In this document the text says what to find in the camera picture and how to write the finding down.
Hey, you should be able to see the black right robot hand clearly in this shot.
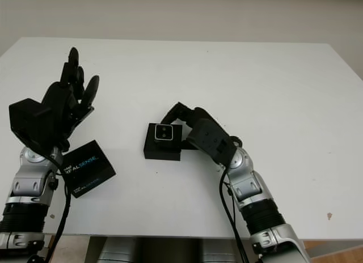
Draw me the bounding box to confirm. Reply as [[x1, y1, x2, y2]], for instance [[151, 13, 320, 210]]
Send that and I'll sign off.
[[159, 101, 220, 151]]

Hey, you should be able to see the small silver depth camera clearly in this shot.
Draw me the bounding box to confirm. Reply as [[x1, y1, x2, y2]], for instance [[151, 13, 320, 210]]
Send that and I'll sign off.
[[154, 124, 174, 141]]

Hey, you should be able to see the black foam-lined camera box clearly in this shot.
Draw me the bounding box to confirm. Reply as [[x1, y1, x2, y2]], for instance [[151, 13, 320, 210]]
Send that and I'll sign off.
[[143, 122, 184, 161]]

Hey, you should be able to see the silver robot thigh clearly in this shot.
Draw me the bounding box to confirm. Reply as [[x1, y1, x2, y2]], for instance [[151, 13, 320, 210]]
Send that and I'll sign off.
[[198, 237, 229, 263], [98, 237, 142, 263]]

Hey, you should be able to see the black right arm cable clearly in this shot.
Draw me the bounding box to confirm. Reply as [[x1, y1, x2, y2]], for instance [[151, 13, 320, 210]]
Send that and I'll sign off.
[[220, 168, 247, 263]]

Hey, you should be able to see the black RealSense box lid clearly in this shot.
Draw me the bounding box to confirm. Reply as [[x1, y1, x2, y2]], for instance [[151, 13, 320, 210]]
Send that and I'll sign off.
[[61, 140, 117, 200]]

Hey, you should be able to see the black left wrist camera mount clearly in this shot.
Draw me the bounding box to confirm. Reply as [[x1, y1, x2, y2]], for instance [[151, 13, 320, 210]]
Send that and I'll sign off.
[[8, 98, 57, 147]]

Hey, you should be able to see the silver left robot thigh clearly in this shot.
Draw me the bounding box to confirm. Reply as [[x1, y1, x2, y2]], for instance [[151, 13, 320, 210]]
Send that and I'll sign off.
[[98, 237, 142, 263]]

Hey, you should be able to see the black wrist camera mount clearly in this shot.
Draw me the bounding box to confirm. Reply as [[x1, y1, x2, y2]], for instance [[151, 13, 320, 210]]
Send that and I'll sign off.
[[8, 98, 57, 147], [185, 118, 240, 166]]

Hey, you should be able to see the silver right robot thigh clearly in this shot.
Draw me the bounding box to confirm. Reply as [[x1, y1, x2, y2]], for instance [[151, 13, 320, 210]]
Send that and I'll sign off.
[[198, 237, 229, 263]]

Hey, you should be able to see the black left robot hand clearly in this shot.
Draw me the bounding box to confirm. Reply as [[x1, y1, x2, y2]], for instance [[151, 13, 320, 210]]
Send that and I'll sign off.
[[42, 47, 100, 149]]

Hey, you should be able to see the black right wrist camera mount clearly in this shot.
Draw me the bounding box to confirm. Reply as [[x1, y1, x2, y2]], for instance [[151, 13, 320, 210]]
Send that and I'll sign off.
[[185, 118, 240, 166]]

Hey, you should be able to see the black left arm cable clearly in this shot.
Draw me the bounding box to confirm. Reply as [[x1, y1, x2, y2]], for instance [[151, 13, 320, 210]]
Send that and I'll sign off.
[[42, 148, 73, 263]]

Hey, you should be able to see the dark grey robot waist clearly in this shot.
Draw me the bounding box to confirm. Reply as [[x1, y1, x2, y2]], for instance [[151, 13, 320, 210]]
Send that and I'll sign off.
[[141, 237, 199, 263]]

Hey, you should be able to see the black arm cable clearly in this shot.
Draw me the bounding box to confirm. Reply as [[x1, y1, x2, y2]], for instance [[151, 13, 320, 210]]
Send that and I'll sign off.
[[220, 168, 247, 263], [42, 148, 73, 263]]

